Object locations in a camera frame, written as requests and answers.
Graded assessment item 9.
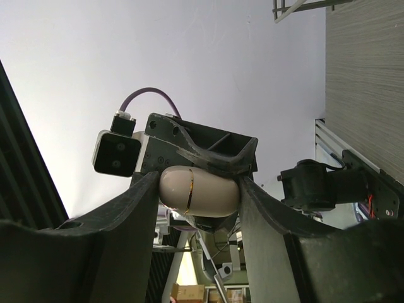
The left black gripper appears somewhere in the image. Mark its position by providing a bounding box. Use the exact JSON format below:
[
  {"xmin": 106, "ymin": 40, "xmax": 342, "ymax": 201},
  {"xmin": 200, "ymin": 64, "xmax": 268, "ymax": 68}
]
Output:
[{"xmin": 131, "ymin": 113, "xmax": 258, "ymax": 184}]

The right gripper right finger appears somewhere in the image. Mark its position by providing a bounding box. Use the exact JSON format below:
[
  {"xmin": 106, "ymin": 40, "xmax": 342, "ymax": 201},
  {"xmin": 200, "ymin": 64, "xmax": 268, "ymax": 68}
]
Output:
[{"xmin": 239, "ymin": 177, "xmax": 403, "ymax": 302}]

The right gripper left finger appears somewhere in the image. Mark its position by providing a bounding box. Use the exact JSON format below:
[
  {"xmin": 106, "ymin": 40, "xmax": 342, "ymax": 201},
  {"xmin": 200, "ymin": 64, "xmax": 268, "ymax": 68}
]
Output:
[{"xmin": 1, "ymin": 172, "xmax": 159, "ymax": 302}]

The beige charging case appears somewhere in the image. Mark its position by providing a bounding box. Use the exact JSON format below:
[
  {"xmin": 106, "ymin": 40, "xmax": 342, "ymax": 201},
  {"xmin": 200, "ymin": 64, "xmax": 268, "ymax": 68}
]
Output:
[{"xmin": 158, "ymin": 165, "xmax": 240, "ymax": 218}]

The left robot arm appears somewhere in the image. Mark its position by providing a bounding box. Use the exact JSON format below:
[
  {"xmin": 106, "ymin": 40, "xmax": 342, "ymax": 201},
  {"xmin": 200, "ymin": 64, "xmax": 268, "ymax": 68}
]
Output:
[{"xmin": 140, "ymin": 113, "xmax": 403, "ymax": 219}]

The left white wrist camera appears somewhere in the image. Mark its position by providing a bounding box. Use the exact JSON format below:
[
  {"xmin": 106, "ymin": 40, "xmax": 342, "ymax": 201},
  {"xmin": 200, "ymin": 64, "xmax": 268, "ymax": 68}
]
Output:
[{"xmin": 92, "ymin": 110, "xmax": 142, "ymax": 177}]

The grey wire dish rack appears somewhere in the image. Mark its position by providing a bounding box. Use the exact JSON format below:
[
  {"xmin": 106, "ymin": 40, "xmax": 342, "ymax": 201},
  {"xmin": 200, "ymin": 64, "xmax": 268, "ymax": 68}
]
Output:
[{"xmin": 272, "ymin": 0, "xmax": 354, "ymax": 23}]

